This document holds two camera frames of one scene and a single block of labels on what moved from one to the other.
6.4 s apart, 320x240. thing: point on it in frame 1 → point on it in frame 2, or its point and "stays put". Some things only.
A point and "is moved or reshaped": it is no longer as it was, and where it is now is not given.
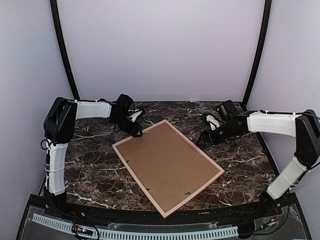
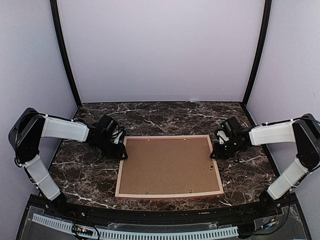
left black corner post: x=60 y=37 stays put
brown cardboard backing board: x=169 y=167 is moved or reshaped
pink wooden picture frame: x=170 y=168 is moved or reshaped
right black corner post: x=264 y=39 stays put
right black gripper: x=213 y=141 → x=218 y=155
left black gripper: x=134 y=130 → x=117 y=154
